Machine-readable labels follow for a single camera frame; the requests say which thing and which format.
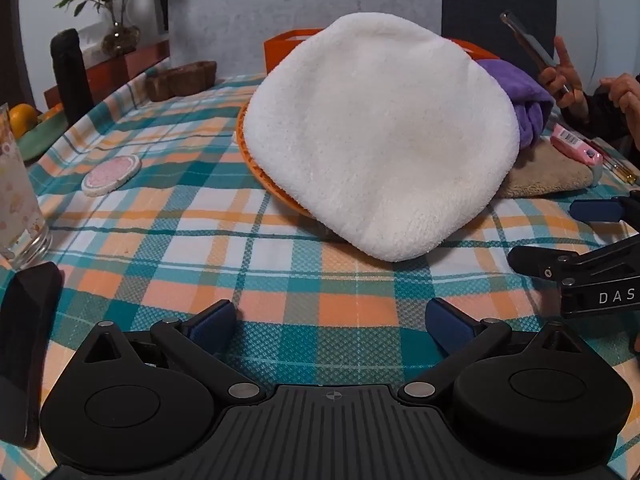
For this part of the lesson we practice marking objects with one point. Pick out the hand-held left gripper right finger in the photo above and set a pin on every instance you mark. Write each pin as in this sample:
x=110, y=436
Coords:
x=450, y=327

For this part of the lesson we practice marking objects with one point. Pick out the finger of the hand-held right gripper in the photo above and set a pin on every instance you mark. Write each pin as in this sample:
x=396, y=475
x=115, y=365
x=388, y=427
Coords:
x=535, y=260
x=595, y=210

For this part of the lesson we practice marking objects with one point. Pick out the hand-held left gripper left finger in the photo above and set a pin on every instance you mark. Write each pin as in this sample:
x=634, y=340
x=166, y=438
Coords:
x=212, y=327

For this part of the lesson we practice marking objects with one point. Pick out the beige fluffy towel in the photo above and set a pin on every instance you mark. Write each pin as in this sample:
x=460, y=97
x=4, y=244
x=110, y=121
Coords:
x=545, y=175

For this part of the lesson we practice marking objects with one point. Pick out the purple fluffy towel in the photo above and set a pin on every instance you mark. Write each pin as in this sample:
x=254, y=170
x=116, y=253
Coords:
x=515, y=90

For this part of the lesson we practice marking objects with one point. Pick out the orange woven plate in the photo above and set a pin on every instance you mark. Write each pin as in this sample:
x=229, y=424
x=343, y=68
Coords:
x=260, y=170

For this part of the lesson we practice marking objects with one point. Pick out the white fluffy towel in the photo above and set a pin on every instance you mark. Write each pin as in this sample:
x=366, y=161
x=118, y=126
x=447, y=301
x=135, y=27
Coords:
x=380, y=135

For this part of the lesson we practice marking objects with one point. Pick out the orange storage box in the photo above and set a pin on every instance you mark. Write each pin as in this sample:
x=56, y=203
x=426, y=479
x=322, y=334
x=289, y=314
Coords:
x=280, y=50

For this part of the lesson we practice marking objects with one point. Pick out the another person's forearm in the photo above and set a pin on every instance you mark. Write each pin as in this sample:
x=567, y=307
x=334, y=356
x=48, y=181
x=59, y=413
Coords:
x=610, y=120

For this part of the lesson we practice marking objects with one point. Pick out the pink packet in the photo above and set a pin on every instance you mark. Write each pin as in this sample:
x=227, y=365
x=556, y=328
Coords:
x=575, y=145

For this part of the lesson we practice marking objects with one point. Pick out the plaid tablecloth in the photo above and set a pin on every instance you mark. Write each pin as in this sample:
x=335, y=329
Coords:
x=200, y=240

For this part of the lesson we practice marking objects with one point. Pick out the round pink coaster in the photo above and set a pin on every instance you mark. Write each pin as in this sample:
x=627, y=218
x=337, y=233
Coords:
x=111, y=176

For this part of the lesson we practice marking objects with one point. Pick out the black smartphone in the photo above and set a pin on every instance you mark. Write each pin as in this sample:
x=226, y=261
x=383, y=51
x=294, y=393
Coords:
x=25, y=335

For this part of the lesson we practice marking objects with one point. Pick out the printed drinking glass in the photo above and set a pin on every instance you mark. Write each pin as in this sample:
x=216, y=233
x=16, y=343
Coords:
x=17, y=200

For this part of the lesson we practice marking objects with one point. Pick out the carved wooden bowl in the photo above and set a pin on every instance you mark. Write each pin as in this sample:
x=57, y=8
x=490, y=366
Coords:
x=175, y=82

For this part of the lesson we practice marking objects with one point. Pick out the green dish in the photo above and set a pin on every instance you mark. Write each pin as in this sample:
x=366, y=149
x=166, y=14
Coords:
x=42, y=137

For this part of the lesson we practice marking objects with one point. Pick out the red-brown wooden box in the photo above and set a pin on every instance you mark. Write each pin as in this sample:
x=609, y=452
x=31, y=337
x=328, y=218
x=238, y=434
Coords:
x=135, y=62

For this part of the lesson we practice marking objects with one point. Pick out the orange fruit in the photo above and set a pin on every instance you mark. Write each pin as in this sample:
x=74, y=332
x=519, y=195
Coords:
x=22, y=120

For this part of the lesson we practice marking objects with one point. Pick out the round glass vase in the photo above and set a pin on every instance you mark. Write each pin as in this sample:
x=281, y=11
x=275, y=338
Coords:
x=120, y=40

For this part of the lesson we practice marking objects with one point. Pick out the light grey felt board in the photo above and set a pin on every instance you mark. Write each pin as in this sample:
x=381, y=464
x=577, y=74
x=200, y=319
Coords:
x=260, y=0

